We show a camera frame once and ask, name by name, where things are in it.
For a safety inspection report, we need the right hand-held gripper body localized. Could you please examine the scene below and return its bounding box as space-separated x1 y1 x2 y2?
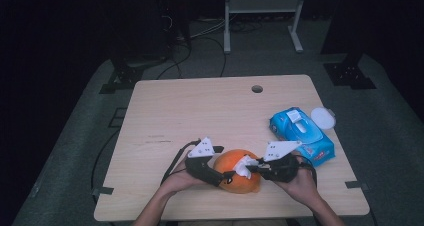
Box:
256 140 303 184

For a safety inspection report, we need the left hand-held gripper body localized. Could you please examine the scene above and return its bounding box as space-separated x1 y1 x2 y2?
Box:
184 136 225 188

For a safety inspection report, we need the white wet wipe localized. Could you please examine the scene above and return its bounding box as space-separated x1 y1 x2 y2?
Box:
233 155 260 180

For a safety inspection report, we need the orange plush toy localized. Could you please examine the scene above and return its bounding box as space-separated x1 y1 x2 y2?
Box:
212 148 263 195

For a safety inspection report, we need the blue wet wipes pack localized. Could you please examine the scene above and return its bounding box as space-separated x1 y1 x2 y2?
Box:
269 106 336 168

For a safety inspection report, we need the person's left hand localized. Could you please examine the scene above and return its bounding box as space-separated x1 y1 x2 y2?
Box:
160 159 209 196

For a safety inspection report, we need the person's right hand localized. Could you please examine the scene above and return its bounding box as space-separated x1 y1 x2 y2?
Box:
273 159 323 208

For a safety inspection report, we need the white round dish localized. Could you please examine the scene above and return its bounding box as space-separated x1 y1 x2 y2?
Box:
310 106 337 131

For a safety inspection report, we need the dark tape strip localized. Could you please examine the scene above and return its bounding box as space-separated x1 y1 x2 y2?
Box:
344 180 370 191
92 185 115 197

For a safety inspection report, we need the black stand base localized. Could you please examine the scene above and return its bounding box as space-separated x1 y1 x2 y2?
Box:
99 57 169 95
322 50 378 90

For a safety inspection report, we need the white metal stand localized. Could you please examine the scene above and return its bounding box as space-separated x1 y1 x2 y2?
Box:
223 0 308 55

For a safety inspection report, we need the left hand-held gripper cable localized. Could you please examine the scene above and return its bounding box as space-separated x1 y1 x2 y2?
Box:
159 139 202 187

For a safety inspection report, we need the hand-held gripper cable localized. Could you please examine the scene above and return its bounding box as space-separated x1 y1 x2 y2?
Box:
159 139 202 187
294 155 318 189

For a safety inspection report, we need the right hand-held gripper cable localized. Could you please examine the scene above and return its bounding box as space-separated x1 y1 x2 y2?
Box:
294 155 318 189

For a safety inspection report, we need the black floor cable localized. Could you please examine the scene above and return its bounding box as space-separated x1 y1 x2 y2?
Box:
156 40 194 80
196 35 228 78
90 129 121 200

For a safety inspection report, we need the white floor cable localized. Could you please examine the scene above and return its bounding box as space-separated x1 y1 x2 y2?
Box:
189 17 234 40

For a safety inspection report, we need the black cable bundle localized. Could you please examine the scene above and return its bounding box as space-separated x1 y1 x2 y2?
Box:
229 19 264 34

